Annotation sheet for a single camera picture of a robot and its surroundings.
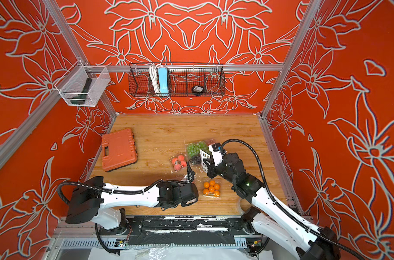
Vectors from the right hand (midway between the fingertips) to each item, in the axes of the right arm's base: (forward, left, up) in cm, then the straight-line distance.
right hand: (203, 158), depth 74 cm
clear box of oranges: (-8, -5, -17) cm, 20 cm away
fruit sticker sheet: (+1, 0, +2) cm, 2 cm away
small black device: (+43, +3, +8) cm, 44 cm away
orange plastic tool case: (+15, +52, -17) cm, 57 cm away
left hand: (-9, +7, -15) cm, 19 cm away
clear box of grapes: (+13, +6, -14) cm, 19 cm away
